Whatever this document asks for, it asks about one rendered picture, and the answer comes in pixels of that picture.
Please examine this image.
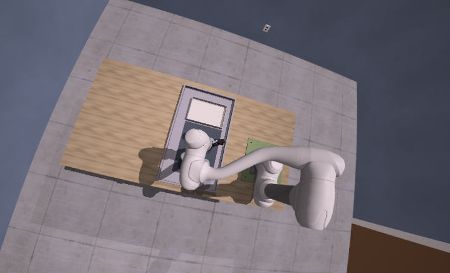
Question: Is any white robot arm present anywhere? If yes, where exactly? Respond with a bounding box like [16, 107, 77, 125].
[179, 128, 345, 230]

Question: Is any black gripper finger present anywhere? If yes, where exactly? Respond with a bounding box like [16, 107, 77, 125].
[212, 139, 225, 148]

